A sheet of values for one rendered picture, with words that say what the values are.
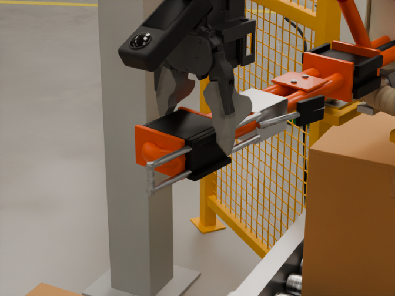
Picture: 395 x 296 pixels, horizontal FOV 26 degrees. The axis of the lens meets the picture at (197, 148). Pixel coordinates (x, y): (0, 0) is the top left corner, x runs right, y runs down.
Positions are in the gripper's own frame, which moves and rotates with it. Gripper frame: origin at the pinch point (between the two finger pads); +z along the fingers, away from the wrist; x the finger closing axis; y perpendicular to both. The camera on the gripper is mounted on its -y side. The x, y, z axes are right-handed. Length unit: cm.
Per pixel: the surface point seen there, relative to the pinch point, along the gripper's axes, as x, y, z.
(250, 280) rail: 35, 59, 63
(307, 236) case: 22, 60, 48
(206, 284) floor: 102, 120, 123
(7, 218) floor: 192, 103, 123
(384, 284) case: 6, 64, 54
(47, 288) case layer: 73, 31, 68
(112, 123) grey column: 120, 96, 60
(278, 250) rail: 38, 73, 63
